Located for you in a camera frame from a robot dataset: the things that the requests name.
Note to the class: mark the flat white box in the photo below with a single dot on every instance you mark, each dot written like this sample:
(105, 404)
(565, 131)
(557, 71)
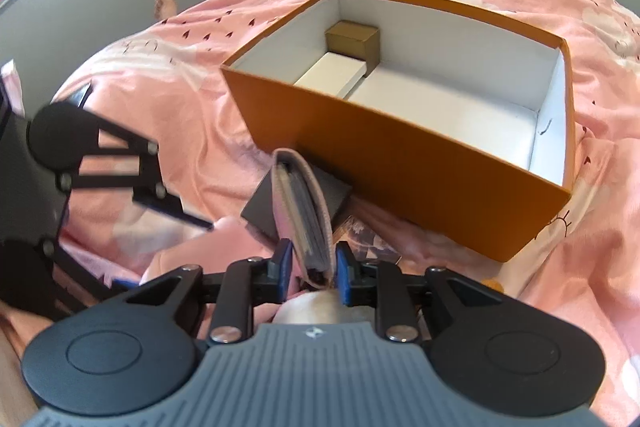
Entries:
(330, 74)

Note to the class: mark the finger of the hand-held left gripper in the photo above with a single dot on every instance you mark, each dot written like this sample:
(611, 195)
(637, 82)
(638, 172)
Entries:
(172, 209)
(75, 277)

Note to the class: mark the pink printed blanket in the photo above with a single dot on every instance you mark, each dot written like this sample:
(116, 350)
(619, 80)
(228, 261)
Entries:
(175, 67)

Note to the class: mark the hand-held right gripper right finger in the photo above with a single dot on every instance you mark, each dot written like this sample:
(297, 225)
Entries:
(344, 277)

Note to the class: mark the small brown cardboard box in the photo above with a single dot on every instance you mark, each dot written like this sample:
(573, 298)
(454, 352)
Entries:
(352, 43)

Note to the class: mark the black book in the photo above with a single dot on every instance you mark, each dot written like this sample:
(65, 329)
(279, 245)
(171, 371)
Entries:
(260, 209)

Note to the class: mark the orange cardboard box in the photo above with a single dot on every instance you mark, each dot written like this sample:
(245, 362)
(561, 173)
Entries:
(400, 167)

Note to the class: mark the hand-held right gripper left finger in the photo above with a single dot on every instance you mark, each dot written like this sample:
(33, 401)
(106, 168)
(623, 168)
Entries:
(283, 269)

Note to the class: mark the pink wallet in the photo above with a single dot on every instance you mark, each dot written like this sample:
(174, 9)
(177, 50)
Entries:
(300, 207)

